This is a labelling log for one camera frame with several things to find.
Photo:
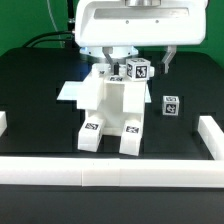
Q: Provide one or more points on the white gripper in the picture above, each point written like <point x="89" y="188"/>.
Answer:
<point x="112" y="23"/>

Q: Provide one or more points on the white chair backrest frame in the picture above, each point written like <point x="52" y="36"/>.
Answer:
<point x="132" y="105"/>

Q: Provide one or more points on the white chair seat part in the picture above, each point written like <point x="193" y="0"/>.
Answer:
<point x="113" y="109"/>

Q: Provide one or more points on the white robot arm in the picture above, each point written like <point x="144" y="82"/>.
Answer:
<point x="102" y="26"/>

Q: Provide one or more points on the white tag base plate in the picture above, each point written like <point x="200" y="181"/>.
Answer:
<point x="66" y="91"/>

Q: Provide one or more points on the white front rail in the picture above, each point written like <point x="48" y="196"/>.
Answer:
<point x="111" y="172"/>

